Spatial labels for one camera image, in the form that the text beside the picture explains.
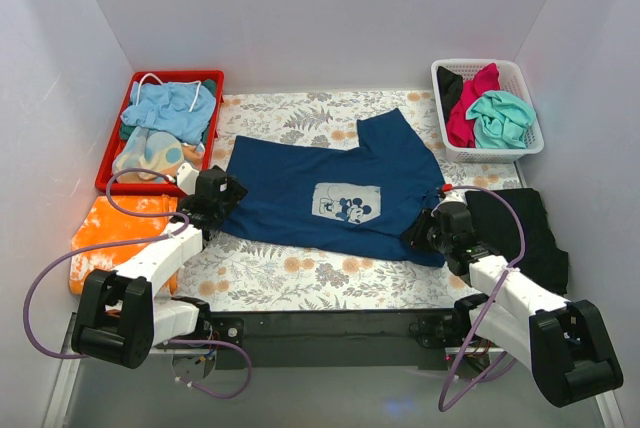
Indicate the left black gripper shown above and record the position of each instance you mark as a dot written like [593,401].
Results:
[233,191]

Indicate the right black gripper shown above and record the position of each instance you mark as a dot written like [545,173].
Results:
[417,232]

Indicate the dark blue t shirt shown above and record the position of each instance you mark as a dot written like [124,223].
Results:
[357,202]

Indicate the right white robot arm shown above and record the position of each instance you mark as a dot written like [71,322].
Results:
[564,344]

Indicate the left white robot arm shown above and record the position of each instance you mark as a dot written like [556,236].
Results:
[124,312]

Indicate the black folded shirt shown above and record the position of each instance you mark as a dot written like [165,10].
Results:
[494,221]

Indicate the floral table cloth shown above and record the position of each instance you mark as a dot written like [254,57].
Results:
[233,274]

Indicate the yellow blue patterned garment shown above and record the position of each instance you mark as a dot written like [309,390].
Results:
[157,151]

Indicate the light blue garment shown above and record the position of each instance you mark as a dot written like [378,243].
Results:
[167,110]

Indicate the red plastic tray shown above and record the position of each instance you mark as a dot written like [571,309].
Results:
[116,144]

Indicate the magenta shirt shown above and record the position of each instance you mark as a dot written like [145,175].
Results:
[460,130]

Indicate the dark green garment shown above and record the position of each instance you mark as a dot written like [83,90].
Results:
[212,88]

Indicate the orange tie-dye folded shirt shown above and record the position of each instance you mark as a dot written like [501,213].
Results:
[105,224]

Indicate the teal shirt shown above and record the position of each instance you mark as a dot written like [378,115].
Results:
[500,120]

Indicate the black shirt in basket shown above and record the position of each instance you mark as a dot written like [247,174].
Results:
[450,88]

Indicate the white plastic basket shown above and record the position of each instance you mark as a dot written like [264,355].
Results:
[511,80]

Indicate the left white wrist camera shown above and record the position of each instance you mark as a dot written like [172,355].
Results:
[185,178]

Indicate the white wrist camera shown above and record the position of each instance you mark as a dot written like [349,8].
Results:
[449,197]
[185,178]

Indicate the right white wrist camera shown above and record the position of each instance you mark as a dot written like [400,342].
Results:
[449,197]

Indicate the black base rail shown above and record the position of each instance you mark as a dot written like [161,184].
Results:
[377,338]

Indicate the aluminium frame rail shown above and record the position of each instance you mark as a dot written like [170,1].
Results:
[61,395]

